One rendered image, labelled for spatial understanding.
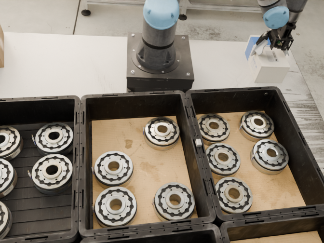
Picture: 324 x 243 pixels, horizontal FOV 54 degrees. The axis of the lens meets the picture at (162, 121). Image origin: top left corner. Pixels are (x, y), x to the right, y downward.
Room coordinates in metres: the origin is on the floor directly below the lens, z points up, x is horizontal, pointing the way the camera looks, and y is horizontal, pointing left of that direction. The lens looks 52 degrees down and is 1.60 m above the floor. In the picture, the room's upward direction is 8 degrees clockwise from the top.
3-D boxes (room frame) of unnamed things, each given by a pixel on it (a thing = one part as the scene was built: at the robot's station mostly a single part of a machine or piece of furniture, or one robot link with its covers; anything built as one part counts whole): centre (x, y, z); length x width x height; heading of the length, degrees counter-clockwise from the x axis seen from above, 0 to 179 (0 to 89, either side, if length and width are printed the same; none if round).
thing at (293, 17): (1.07, -0.41, 0.98); 0.08 x 0.08 x 0.05
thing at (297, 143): (0.51, -0.25, 0.87); 0.40 x 0.30 x 0.11; 15
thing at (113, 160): (0.41, 0.11, 0.86); 0.05 x 0.05 x 0.01
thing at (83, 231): (0.43, 0.04, 0.92); 0.40 x 0.30 x 0.02; 15
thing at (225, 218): (0.51, -0.25, 0.92); 0.40 x 0.30 x 0.02; 15
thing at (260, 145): (0.53, -0.32, 0.86); 0.10 x 0.10 x 0.01
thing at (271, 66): (1.10, -0.40, 0.75); 0.20 x 0.12 x 0.09; 9
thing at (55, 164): (0.37, 0.26, 0.86); 0.05 x 0.05 x 0.01
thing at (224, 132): (0.59, -0.16, 0.86); 0.10 x 0.10 x 0.01
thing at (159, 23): (0.94, 0.06, 0.97); 0.13 x 0.12 x 0.14; 1
